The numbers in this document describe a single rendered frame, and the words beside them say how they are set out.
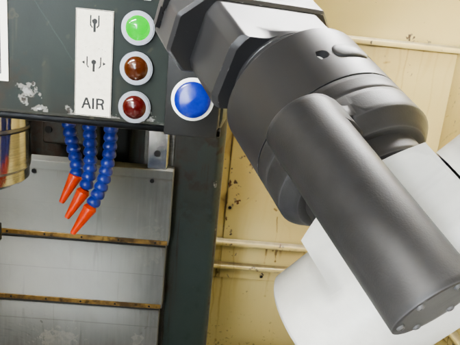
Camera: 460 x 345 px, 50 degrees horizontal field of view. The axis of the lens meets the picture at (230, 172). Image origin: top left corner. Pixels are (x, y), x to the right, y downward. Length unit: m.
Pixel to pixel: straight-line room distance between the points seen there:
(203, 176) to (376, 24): 0.69
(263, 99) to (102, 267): 0.98
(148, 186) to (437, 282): 0.97
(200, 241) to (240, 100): 0.94
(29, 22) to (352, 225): 0.33
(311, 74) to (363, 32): 1.26
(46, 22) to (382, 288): 0.34
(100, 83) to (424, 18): 1.24
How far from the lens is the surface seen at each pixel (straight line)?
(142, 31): 0.41
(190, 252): 1.20
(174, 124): 0.42
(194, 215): 1.16
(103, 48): 0.42
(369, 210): 0.18
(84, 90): 0.43
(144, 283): 1.20
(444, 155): 0.22
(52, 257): 1.22
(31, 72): 0.44
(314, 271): 0.23
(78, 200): 0.63
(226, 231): 1.56
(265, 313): 1.70
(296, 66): 0.25
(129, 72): 0.42
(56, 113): 0.44
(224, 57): 0.28
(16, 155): 0.66
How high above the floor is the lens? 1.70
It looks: 15 degrees down
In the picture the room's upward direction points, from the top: 6 degrees clockwise
